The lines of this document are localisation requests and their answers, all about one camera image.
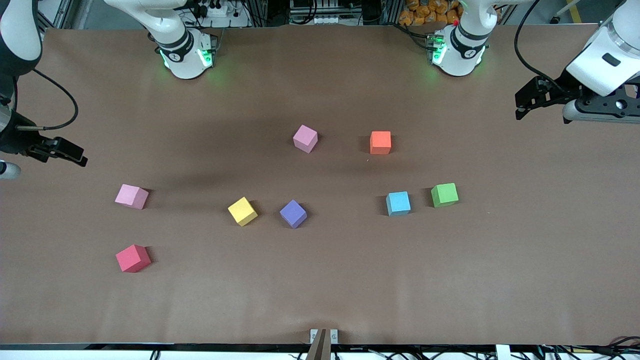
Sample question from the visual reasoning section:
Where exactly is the white power strip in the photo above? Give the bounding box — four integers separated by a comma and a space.
197, 1, 237, 19
291, 13, 354, 26

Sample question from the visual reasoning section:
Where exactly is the metal table edge clamp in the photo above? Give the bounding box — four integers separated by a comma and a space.
309, 328, 339, 360

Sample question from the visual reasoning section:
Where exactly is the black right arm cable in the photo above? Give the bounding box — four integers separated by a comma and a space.
15, 69, 80, 131

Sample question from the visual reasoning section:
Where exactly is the aluminium frame profile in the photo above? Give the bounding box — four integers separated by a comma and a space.
36, 0, 75, 32

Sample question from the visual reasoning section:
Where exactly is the orange foam cube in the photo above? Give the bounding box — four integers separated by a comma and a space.
370, 131, 392, 155

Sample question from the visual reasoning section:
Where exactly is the bag of orange items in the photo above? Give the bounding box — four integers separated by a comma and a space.
399, 0, 462, 27

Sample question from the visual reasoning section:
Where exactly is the blue foam cube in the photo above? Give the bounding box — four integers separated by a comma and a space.
386, 191, 412, 217

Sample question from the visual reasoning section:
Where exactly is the yellow foam cube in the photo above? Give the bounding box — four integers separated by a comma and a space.
227, 196, 259, 227

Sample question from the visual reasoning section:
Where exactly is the purple foam cube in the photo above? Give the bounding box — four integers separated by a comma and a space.
279, 199, 308, 229

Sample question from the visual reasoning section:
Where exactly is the brown paper table cover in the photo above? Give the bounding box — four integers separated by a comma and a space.
0, 22, 640, 347

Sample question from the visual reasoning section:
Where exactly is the pink foam cube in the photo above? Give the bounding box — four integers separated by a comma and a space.
292, 124, 319, 154
114, 184, 150, 210

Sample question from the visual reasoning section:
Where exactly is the red foam cube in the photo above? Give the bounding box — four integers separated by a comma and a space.
115, 244, 152, 274

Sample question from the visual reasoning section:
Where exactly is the green foam cube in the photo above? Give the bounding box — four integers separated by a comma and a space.
431, 182, 459, 208

